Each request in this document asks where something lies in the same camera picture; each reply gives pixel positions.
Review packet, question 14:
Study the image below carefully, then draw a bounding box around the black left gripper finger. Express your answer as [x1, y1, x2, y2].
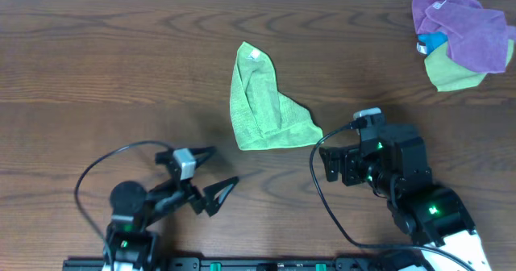
[192, 146, 217, 169]
[203, 177, 239, 216]

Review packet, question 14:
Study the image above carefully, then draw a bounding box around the green microfiber cloth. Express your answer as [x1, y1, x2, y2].
[229, 42, 323, 151]

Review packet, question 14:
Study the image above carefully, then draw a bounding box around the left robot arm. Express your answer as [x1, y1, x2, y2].
[105, 147, 239, 270]

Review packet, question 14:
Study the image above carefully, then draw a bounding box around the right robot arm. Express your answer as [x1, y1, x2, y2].
[310, 108, 491, 270]

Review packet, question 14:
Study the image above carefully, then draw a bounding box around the blue cloth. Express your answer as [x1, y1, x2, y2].
[416, 32, 447, 56]

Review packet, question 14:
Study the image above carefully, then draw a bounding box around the purple microfiber cloth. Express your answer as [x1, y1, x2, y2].
[412, 0, 515, 73]

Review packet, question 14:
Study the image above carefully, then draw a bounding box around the right black cable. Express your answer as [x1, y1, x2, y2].
[308, 120, 476, 271]

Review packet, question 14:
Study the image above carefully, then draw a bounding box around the black cable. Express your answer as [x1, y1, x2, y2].
[308, 120, 476, 271]
[73, 140, 175, 260]

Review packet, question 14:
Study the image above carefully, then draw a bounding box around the left black cable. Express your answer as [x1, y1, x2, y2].
[73, 140, 175, 260]

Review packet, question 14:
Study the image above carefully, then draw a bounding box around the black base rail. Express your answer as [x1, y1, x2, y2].
[62, 256, 404, 271]

